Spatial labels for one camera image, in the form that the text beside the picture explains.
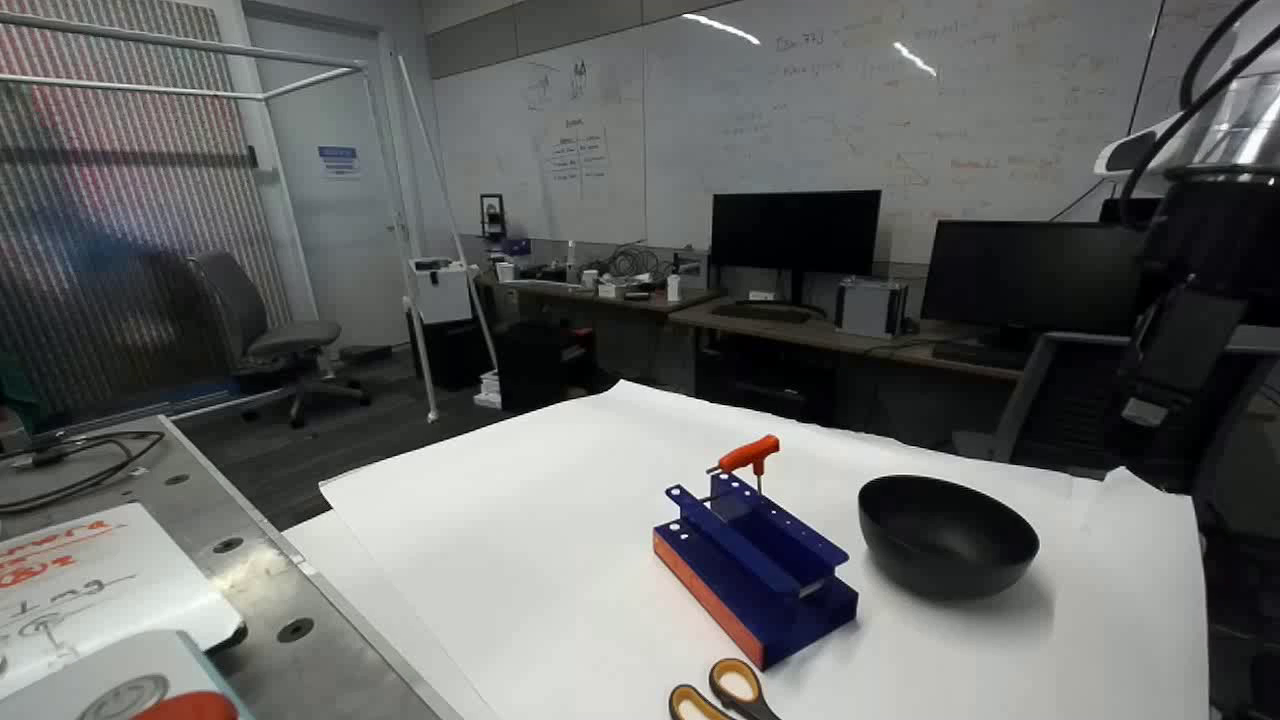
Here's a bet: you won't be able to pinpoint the white box on cart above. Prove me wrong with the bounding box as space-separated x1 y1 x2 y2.
405 254 485 330

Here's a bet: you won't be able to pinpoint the blue metal rack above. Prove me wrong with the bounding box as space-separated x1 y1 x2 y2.
647 476 861 674

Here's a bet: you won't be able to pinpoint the black orange handled scissors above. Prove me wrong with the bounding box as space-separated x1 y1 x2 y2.
663 656 783 720

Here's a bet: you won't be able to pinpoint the metal frame pole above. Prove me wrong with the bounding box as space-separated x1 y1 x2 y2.
0 9 368 107

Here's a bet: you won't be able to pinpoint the booklet with round print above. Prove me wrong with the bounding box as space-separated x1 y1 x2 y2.
0 628 256 720

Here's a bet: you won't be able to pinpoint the paper with orange writing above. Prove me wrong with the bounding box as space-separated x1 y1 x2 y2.
0 501 248 699

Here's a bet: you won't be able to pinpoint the black computer monitor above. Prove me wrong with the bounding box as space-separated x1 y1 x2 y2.
704 187 889 325
916 215 1152 360

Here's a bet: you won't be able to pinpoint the black cable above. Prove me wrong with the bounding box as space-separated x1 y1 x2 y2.
0 429 168 524

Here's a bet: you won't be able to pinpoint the black wall device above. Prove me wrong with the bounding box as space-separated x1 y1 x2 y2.
474 187 511 249

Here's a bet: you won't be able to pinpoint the white paper sheet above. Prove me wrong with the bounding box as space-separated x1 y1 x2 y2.
281 376 1214 720

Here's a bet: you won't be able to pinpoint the black bowl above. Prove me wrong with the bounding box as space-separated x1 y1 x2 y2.
857 472 1043 604

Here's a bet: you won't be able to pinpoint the grey office chair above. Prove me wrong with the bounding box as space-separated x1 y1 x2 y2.
178 249 377 431

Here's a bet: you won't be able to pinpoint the brown office desk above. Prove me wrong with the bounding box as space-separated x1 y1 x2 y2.
488 272 1033 445

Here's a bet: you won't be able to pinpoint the small silver computer box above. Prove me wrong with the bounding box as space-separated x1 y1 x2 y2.
830 276 913 342

